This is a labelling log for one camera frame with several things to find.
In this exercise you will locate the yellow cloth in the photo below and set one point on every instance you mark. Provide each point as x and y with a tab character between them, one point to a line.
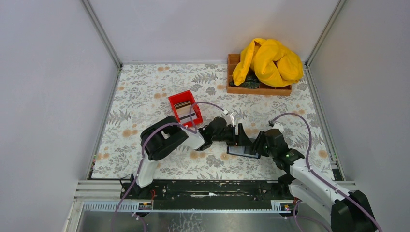
273	63

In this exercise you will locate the dark green object in tray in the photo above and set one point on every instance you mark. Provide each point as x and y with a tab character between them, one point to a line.
251	82

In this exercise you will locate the floral table mat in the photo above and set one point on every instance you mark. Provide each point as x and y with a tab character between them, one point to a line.
141	99

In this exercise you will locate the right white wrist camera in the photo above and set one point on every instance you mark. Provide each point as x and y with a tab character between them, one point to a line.
276	125

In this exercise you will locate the red plastic bin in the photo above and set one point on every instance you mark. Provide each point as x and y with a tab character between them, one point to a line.
186	96

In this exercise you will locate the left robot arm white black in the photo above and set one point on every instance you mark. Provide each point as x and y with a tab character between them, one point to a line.
161	139

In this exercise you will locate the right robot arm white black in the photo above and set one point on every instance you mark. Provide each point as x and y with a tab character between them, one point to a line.
344	210

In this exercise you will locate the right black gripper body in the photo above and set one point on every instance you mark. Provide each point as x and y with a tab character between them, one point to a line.
262	142

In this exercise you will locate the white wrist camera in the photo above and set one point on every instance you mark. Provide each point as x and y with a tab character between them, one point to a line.
276	125
229	117

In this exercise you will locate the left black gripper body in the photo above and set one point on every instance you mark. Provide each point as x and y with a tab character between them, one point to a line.
240	135

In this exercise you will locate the black card holder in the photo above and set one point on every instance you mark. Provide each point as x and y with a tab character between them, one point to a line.
256	155

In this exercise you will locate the wooden tray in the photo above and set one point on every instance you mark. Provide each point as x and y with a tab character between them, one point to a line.
232	61

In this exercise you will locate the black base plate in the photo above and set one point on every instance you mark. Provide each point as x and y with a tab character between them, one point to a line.
213	195

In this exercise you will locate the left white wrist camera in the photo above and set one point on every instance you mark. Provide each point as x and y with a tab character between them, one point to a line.
229	117

